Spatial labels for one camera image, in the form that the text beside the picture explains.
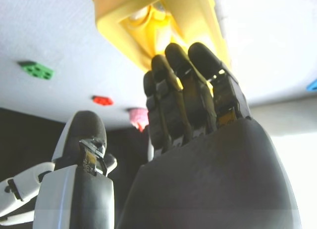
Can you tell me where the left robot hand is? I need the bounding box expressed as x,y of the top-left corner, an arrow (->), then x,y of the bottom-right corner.
34,42 -> 302,229

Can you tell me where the yellow egg carton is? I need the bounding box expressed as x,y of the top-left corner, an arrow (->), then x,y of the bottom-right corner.
91,0 -> 233,73

